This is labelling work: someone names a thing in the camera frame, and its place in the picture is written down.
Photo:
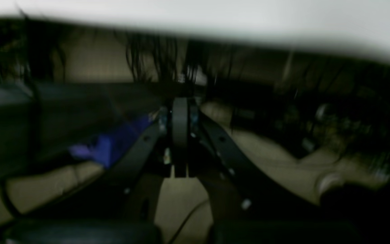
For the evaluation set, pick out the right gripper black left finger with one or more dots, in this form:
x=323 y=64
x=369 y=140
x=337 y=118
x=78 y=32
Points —
x=99 y=213

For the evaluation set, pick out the blue purple object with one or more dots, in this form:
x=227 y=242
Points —
x=107 y=148

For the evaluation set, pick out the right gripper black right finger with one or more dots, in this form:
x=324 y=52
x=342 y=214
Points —
x=274 y=215

